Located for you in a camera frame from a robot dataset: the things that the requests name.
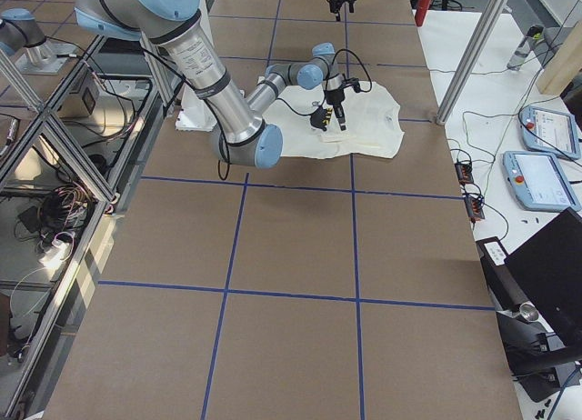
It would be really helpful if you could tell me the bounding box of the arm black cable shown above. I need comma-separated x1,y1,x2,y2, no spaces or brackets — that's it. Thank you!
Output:
216,48,369,181

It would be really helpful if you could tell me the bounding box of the orange-black adapter box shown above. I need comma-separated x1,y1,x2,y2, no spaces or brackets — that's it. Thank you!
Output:
455,161,474,185
464,194,485,224

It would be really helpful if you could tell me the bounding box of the white central pedestal column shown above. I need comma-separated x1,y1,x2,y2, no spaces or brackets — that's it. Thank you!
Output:
176,0,216,133

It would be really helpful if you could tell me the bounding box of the cream long-sleeve cat shirt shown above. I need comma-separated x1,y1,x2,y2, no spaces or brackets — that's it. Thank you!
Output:
263,81,404,159

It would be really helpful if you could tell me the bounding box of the black box with label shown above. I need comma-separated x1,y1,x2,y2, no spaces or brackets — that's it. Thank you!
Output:
476,236,529,312

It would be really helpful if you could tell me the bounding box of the black monitor on stand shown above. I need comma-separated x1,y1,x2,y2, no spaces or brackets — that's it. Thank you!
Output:
497,208,581,402

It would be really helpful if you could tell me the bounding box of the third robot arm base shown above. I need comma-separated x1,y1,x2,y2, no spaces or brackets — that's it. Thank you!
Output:
1,8,77,75

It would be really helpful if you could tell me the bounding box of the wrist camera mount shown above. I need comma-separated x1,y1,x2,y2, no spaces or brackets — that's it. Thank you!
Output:
341,77,362,94

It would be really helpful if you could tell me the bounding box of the near blue teach pendant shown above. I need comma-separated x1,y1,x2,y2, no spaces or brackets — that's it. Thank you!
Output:
502,151,581,213

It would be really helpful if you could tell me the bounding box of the blue teach pendant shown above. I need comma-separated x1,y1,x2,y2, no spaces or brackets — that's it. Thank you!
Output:
502,151,581,213
518,105,581,161

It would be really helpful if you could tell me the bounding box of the aluminium frame post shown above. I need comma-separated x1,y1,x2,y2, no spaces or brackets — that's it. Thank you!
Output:
435,0,508,125

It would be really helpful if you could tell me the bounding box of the wooden board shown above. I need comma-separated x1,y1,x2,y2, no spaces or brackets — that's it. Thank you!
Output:
537,21,582,95

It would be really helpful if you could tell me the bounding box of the red cylinder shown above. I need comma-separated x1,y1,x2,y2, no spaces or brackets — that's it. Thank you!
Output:
415,0,432,27

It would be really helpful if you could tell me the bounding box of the far blue teach pendant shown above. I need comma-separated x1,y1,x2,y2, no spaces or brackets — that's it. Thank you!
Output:
518,105,581,161

